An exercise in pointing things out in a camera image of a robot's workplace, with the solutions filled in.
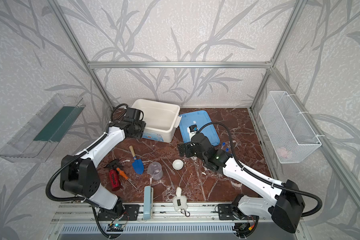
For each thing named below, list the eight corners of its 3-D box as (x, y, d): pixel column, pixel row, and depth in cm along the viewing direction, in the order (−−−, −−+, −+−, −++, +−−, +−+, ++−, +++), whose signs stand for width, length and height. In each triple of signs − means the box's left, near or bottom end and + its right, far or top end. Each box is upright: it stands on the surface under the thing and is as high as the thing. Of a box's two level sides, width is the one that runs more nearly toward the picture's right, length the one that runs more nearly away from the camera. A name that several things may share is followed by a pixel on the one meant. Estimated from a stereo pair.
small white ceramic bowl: (172, 170, 90) (171, 168, 88) (172, 160, 94) (172, 159, 92) (183, 170, 90) (183, 168, 88) (183, 160, 94) (183, 159, 92)
